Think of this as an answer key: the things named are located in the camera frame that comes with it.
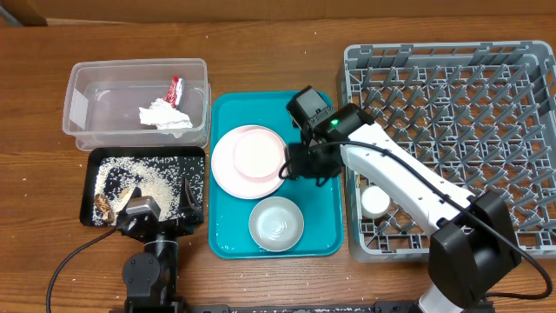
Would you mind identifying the rice and food scraps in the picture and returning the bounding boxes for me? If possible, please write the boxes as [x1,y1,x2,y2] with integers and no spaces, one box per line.
[91,156,205,226]

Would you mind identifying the black tray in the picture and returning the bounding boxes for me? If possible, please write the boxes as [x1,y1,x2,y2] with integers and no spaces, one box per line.
[79,146,205,227]

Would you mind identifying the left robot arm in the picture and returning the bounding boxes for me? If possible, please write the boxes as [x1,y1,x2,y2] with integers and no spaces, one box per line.
[116,177,204,312]

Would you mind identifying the grey dishwasher rack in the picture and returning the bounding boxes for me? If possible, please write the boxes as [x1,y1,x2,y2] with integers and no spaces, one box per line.
[338,41,555,259]

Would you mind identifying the pink bowl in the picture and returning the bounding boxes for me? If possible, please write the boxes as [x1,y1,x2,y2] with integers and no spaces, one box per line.
[234,128,284,179]

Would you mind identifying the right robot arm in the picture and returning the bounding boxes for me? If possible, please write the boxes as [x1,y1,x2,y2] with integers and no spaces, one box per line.
[279,86,521,312]

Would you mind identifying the red snack wrapper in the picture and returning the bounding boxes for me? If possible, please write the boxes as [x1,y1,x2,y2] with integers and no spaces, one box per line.
[163,77,184,110]

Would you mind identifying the clear plastic bin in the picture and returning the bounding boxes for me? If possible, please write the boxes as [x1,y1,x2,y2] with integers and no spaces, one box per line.
[62,58,211,150]

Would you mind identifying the white cup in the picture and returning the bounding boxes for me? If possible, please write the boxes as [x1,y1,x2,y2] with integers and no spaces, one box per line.
[361,185,391,219]

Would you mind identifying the teal serving tray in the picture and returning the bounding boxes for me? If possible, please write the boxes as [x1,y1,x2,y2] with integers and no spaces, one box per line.
[208,91,344,259]

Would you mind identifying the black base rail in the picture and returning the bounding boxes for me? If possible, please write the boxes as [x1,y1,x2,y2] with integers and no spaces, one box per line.
[116,301,420,313]

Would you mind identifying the grey bowl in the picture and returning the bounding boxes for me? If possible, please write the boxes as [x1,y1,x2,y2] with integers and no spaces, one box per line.
[248,196,305,252]

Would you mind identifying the pink plate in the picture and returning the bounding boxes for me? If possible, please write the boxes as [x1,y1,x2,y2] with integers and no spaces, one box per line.
[211,125,286,199]

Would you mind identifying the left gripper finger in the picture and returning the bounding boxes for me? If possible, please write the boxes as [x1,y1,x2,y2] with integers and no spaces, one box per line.
[117,187,142,213]
[181,177,202,216]

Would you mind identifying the white napkin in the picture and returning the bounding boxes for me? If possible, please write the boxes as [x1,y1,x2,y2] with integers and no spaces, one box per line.
[139,98,193,138]

